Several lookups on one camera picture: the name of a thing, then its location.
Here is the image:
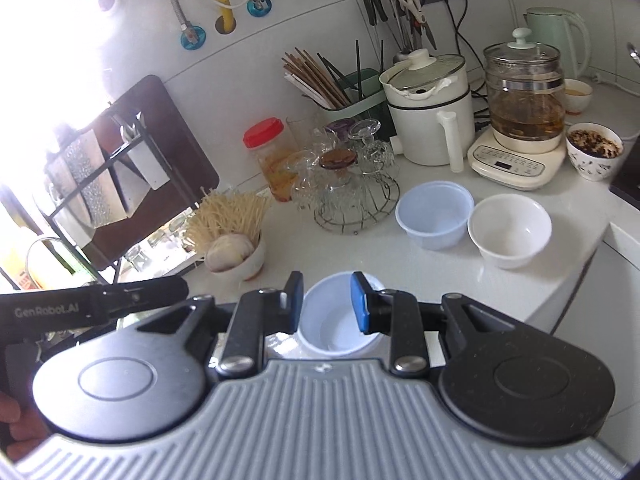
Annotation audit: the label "small white plastic bowl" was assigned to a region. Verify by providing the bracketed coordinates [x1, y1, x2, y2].
[296, 271, 388, 359]

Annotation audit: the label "chrome kitchen faucet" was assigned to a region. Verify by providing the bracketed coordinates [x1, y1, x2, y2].
[25, 237, 93, 289]

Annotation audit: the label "left hand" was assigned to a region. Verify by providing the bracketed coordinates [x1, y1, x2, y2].
[0, 392, 50, 462]

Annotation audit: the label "bowl of enoki mushrooms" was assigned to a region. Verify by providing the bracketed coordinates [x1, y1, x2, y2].
[181, 190, 273, 283]

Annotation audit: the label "translucent plastic bowl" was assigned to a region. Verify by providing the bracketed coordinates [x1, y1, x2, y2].
[395, 181, 475, 252]

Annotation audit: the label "red lid plastic jar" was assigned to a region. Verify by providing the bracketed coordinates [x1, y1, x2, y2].
[243, 117, 298, 203]

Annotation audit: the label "white ceramic bowl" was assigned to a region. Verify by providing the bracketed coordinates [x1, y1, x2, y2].
[468, 194, 552, 270]

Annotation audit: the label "black metal dish rack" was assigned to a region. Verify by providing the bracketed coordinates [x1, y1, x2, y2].
[0, 74, 222, 286]

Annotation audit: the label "glass health kettle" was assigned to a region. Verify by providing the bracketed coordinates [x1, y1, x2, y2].
[468, 27, 566, 191]

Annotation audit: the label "white electric cooking pot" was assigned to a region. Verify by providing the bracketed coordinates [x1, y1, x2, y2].
[378, 49, 475, 172]

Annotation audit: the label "chopstick holder with chopsticks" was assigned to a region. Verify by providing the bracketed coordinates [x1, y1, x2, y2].
[281, 42, 388, 125]

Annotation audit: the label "floral bowl with food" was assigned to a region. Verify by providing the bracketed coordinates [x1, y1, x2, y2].
[565, 122, 625, 182]

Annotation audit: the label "small bowl with sauce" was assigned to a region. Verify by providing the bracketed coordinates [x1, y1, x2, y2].
[564, 79, 593, 115]

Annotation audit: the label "hanging scissors and utensils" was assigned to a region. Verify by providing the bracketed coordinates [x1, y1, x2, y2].
[362, 0, 437, 66]

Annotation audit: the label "green electric kettle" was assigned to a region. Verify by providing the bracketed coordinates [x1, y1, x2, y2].
[524, 6, 592, 79]

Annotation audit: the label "glass cups on wire stand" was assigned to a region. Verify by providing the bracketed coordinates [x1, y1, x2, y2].
[284, 118, 400, 235]

